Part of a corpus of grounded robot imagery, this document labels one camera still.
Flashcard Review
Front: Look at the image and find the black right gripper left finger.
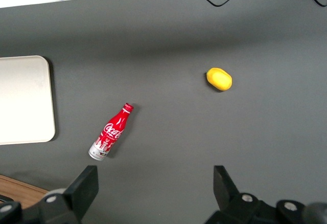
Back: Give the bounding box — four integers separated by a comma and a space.
22, 165, 100, 224

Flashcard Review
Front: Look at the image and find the red Coca-Cola aluminium bottle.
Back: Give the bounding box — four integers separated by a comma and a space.
88, 102, 135, 161

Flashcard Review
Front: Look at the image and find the beige rectangular tray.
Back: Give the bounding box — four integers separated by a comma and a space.
0, 55, 56, 146

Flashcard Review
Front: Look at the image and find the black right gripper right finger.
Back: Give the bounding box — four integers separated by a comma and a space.
204, 165, 282, 224

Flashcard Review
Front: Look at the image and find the wooden drawer cabinet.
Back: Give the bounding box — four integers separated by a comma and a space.
0, 174, 49, 209

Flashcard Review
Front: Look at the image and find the yellow lemon-shaped toy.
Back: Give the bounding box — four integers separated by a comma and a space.
205, 67, 233, 92

